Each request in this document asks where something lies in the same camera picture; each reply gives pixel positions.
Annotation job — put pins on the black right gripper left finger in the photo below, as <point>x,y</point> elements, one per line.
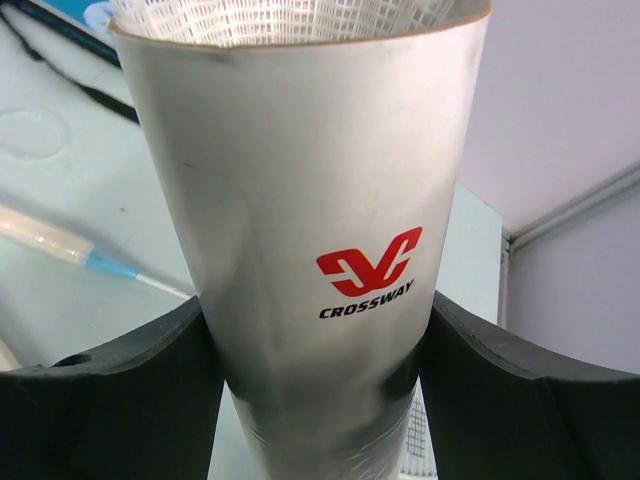
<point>141,406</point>

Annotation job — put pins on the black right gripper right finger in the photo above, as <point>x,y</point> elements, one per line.
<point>501,407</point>

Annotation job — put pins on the white cardboard shuttlecock tube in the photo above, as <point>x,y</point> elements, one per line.
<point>310,186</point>

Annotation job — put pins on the clear plastic tube lid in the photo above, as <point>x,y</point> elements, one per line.
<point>33,134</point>

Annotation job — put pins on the blue sport racket bag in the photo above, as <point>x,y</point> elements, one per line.
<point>83,22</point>

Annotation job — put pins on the white shuttlecock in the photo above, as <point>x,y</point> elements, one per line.
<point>228,24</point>

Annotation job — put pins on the aluminium frame post right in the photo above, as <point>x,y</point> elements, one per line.
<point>593,201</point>

